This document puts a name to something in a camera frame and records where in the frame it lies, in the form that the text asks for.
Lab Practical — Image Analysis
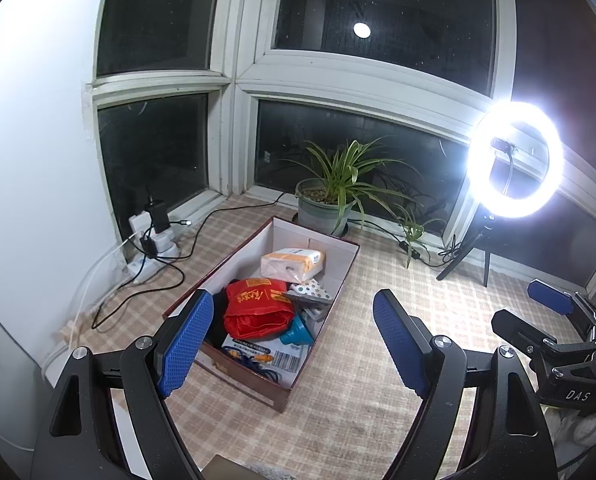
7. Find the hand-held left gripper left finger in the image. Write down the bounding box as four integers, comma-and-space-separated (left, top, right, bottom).
30, 289, 215, 480

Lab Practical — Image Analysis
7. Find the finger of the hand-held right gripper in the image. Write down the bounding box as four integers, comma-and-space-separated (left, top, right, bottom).
492, 309, 561, 361
527, 280, 596, 328

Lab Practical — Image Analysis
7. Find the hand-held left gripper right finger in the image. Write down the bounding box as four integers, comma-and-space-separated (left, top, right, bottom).
372, 288, 559, 480

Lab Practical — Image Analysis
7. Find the black knit glove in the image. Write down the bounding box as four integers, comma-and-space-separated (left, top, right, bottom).
205, 290, 234, 346

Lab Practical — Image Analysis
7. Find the red plastic bag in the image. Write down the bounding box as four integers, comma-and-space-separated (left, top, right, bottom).
223, 277, 296, 342

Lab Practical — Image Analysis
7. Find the orange and blue keychain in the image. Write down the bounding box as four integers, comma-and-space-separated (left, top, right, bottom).
228, 347, 284, 386

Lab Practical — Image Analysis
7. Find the red cardboard box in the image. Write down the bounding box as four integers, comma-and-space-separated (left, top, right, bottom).
162, 216, 361, 413

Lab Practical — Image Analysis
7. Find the dark paper card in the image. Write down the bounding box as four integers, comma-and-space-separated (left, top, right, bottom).
290, 292, 331, 321

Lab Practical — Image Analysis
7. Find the white face mask packet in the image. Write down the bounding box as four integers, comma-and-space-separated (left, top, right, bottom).
220, 335, 311, 388

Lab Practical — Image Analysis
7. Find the blue collapsible funnel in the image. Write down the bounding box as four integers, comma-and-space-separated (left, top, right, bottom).
278, 310, 316, 347

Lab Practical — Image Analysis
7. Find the star-print tissue packet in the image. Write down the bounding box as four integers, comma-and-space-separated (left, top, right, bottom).
288, 280, 334, 301

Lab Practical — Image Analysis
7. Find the white and orange tissue pack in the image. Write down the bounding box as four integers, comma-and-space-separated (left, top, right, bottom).
260, 247, 326, 283

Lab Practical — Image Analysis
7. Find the person's right hand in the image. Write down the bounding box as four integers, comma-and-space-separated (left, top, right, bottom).
543, 402, 596, 466

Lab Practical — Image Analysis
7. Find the checked tablecloth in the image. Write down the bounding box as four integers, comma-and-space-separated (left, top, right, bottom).
43, 195, 596, 480

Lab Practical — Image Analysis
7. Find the black tripod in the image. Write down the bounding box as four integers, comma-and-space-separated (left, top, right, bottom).
435, 215, 499, 288

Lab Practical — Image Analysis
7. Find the small spider plant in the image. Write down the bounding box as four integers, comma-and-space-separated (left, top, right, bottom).
395, 210, 446, 268

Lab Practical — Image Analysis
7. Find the white power adapter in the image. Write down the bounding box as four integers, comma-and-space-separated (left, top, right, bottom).
129, 215, 151, 246

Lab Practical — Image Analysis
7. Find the tan flat object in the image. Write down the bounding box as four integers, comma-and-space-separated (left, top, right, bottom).
210, 454, 291, 480

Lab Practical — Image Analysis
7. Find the large potted spider plant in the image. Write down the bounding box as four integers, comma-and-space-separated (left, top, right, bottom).
283, 139, 419, 238

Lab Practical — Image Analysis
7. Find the white ring light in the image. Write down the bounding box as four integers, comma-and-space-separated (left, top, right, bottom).
467, 101, 565, 218

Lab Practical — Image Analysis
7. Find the black ring light cable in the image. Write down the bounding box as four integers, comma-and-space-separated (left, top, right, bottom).
363, 217, 459, 268

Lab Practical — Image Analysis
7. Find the white cable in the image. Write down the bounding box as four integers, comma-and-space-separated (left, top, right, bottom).
70, 240, 131, 331

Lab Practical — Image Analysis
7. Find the white window frame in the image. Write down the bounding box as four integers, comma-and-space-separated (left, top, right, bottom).
80, 0, 596, 291

